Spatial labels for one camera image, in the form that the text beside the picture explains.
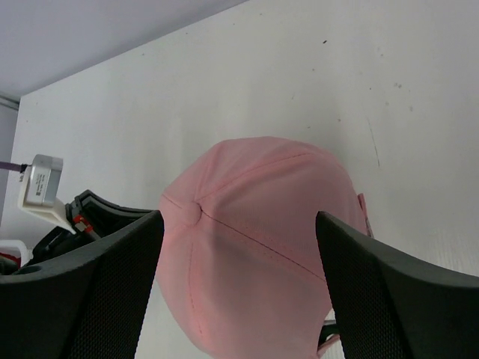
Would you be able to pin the dark green baseball cap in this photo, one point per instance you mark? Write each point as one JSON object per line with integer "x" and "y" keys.
{"x": 328, "y": 332}

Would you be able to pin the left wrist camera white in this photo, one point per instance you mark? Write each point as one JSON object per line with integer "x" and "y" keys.
{"x": 38, "y": 191}

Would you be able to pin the white plastic basket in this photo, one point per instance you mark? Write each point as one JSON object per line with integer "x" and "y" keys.
{"x": 16, "y": 248}

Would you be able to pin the pink baseball cap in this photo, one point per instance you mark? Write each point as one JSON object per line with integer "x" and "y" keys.
{"x": 240, "y": 267}

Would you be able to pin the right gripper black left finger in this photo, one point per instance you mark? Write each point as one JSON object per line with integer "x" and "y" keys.
{"x": 88, "y": 303}

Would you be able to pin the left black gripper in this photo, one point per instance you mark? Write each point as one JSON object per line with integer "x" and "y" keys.
{"x": 92, "y": 218}

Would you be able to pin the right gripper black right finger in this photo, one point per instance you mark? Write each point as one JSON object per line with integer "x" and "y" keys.
{"x": 389, "y": 304}

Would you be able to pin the red baseball cap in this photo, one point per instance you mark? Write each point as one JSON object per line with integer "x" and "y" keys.
{"x": 17, "y": 260}

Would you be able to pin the left aluminium frame post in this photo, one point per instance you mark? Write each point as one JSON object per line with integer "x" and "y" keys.
{"x": 9, "y": 102}

